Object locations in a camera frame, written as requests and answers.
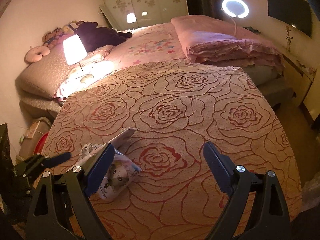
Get pink pillow under lamp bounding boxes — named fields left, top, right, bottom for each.
left=80, top=45, right=114, bottom=65

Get small distant lamp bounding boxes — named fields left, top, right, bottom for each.
left=126, top=12, right=137, bottom=30

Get white shade table lamp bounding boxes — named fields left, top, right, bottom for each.
left=62, top=34, right=94, bottom=84

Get brown bedside cabinet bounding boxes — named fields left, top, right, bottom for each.
left=16, top=117, right=52, bottom=163

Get pink floral bed sheet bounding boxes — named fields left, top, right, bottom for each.
left=55, top=23, right=186, bottom=101

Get dog print pouch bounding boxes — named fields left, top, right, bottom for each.
left=77, top=142, right=143, bottom=202

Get wall mounted black television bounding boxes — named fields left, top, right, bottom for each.
left=267, top=0, right=312, bottom=37

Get pink neck pillow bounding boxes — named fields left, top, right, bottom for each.
left=24, top=46, right=50, bottom=63

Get red plastic mesh basket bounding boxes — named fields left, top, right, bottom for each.
left=34, top=132, right=49, bottom=154

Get small book on cabinet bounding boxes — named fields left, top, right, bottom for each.
left=24, top=121, right=40, bottom=139

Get brown plush toys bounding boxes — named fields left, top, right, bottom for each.
left=42, top=21, right=83, bottom=49

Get brown patterned headboard cushion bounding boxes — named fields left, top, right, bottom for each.
left=16, top=44, right=75, bottom=100

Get white ring light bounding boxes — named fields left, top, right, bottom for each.
left=221, top=0, right=250, bottom=36

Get floral sliding wardrobe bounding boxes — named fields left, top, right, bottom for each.
left=100, top=0, right=188, bottom=30

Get folded pink quilt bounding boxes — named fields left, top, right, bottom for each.
left=171, top=15, right=284, bottom=72

